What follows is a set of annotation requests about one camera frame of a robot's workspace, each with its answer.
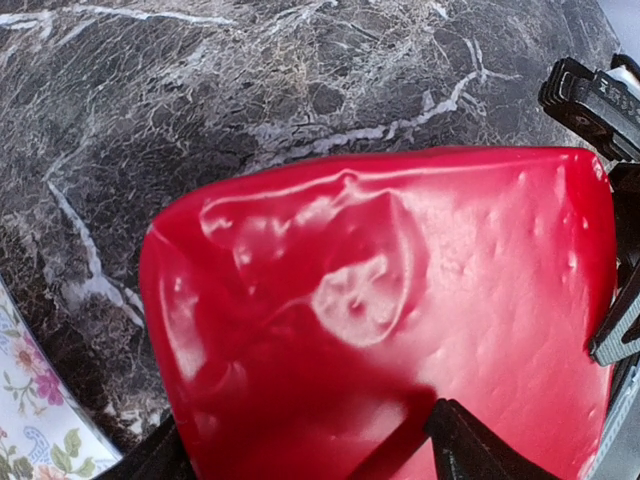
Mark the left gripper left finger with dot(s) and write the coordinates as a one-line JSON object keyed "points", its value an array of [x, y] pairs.
{"points": [[160, 456]]}

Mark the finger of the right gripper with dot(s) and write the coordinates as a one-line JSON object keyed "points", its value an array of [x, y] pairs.
{"points": [[618, 336]]}

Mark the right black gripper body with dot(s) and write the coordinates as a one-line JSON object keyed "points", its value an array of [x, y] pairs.
{"points": [[624, 181]]}

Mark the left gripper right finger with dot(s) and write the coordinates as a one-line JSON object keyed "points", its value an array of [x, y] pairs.
{"points": [[465, 448]]}

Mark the red box lid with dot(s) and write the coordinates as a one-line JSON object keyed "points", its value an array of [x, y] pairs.
{"points": [[306, 319]]}

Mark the floral rectangular tray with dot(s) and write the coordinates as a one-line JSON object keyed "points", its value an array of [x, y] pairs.
{"points": [[45, 434]]}

